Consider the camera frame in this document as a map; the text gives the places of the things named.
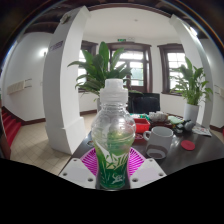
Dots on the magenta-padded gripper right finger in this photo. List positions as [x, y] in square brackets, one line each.
[148, 173]

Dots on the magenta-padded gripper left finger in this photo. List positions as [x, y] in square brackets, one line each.
[78, 173]

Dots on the red carpeted staircase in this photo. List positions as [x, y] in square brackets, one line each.
[11, 128]

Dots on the green flat packet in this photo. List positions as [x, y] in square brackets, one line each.
[175, 120]

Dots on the green exit sign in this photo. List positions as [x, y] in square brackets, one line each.
[122, 40]

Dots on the printed paper leaflet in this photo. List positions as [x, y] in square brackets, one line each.
[202, 131]

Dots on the potted plant in white pot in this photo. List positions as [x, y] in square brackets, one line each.
[100, 70]
[191, 113]

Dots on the dark wooden glazed double door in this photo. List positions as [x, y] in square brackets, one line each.
[140, 66]

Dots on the black chair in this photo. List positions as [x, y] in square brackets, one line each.
[145, 103]

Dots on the flat round red coaster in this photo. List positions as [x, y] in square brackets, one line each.
[188, 145]

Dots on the dark wooden framed window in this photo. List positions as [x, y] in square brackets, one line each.
[82, 55]
[175, 66]

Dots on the white mug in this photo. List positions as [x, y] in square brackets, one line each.
[160, 140]

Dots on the dark tea tray with cups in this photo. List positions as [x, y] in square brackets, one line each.
[159, 116]

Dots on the clear green-labelled drink bottle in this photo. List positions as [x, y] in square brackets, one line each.
[113, 140]

